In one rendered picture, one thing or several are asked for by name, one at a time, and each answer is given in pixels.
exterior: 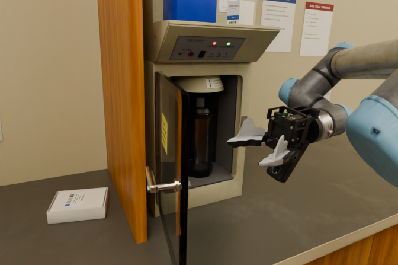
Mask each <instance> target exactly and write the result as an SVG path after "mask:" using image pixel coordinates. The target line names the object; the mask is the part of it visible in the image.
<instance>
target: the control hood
mask: <svg viewBox="0 0 398 265"><path fill-rule="evenodd" d="M280 30H281V28H280V27H273V26H263V25H245V24H226V23H208V22H198V21H179V20H165V21H156V22H154V23H153V61H155V62H156V63H175V62H257V61H258V59H259V58H260V57H261V56H262V54H263V53H264V51H266V49H267V48H268V46H269V45H270V44H271V42H272V41H273V40H274V39H275V37H276V36H277V34H278V33H279V32H280ZM178 36H201V37H233V38H246V39H245V41H244V42H243V44H242V45H241V47H240V49H239V50H238V52H237V54H236V55H235V56H234V58H233V60H169V59H170V57H171V54H172V51H173V49H174V46H175V43H176V40H177V38H178Z"/></svg>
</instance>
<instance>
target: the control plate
mask: <svg viewBox="0 0 398 265"><path fill-rule="evenodd" d="M245 39H246V38H233V37H201V36H178V38H177V40H176V43H175V46H174V49H173V51H172V54H171V57H170V59H169V60H233V58H234V56H235V55H236V54H237V52H238V50H239V49H240V47H241V45H242V44H243V42H244V41H245ZM213 42H216V44H215V45H213ZM228 42H230V44H229V45H227V43H228ZM201 51H206V53H205V55H204V57H203V58H198V55H199V54H200V52H201ZM190 52H193V53H194V55H193V56H189V55H188V54H189V53H190ZM212 52H213V55H210V53H212ZM178 53H182V55H178ZM218 53H221V55H218ZM226 53H229V54H228V55H225V54H226Z"/></svg>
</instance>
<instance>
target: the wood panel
mask: <svg viewBox="0 0 398 265"><path fill-rule="evenodd" d="M97 1H98V21H99V40H100V50H101V70H102V89H103V99H104V119H105V138H106V149H107V168H108V171H109V173H110V176H111V179H112V181H113V184H114V187H115V190H116V192H117V194H118V198H119V199H120V202H121V205H122V207H123V210H124V213H125V215H126V218H127V221H128V223H129V225H130V229H131V231H132V233H133V236H134V239H135V241H136V244H139V243H141V242H145V241H147V207H146V173H145V167H146V151H145V95H144V66H143V9H142V0H97Z"/></svg>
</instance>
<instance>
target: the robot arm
mask: <svg viewBox="0 0 398 265"><path fill-rule="evenodd" d="M342 79H385V81H384V82H383V83H382V84H381V85H380V86H379V87H378V88H377V89H376V90H374V91H373V92H372V93H371V94H370V95H369V96H367V97H365V98H364V99H363V100H362V101H361V102H360V104H359V106H358V107H357V108H356V109H355V110H354V111H353V112H352V111H351V109H350V108H349V107H347V106H345V105H342V104H332V103H331V102H330V101H328V100H327V99H326V98H324V96H325V95H326V94H327V93H328V92H329V91H330V90H331V89H332V88H333V87H334V86H335V85H336V84H337V83H338V82H339V81H340V80H342ZM278 96H279V99H280V100H281V101H282V102H283V103H284V104H286V105H287V107H286V106H280V107H274V108H269V109H268V113H267V119H269V122H268V131H267V132H266V131H265V129H264V128H263V127H256V126H255V124H254V120H253V119H251V118H248V119H246V120H245V121H244V122H243V125H242V127H241V128H240V131H239V134H238V135H237V136H236V137H234V138H231V139H229V140H228V141H227V144H228V145H230V146H232V147H234V148H237V147H246V146H261V143H262V142H265V145H266V146H268V147H270V148H271V149H273V150H274V151H273V154H269V155H268V157H266V158H263V159H262V160H261V161H260V162H259V163H258V165H259V166H260V167H268V168H267V174H268V175H270V176H271V177H272V178H274V179H275V180H277V181H279V182H281V183H285V182H286V181H287V180H288V178H289V176H290V174H291V173H292V172H293V169H294V168H295V167H296V165H297V163H298V162H299V160H300V158H301V157H302V155H303V154H304V152H305V150H306V149H307V147H308V145H309V144H310V143H316V142H319V141H322V140H324V139H327V138H331V137H333V136H338V135H341V134H343V133H344V132H346V135H347V137H348V139H349V141H350V143H351V145H352V146H353V147H354V149H355V150H356V152H357V153H358V154H359V156H360V157H361V158H362V159H363V160H364V161H365V162H366V163H367V164H368V165H369V166H370V167H371V168H373V169H374V170H375V171H376V173H377V174H378V175H379V176H380V177H382V178H383V179H385V180H386V181H387V182H389V183H390V184H392V185H393V186H395V187H397V188H398V39H393V40H387V41H381V42H378V43H373V44H367V45H363V46H358V47H355V46H353V45H352V44H350V43H346V42H340V43H338V44H337V45H336V46H335V47H333V48H332V49H330V51H328V53H327V54H326V55H325V56H324V57H323V58H322V59H321V60H320V61H319V62H318V63H317V64H316V65H315V66H314V67H313V68H312V69H311V70H309V71H308V73H307V74H305V76H304V77H302V79H301V80H299V79H297V78H290V79H289V80H286V81H285V83H283V84H282V86H281V88H280V90H279V93H278ZM276 109H279V112H274V115H273V116H271V115H272V111H273V110H276ZM285 109H286V110H287V111H286V112H287V113H285V112H284V110H285Z"/></svg>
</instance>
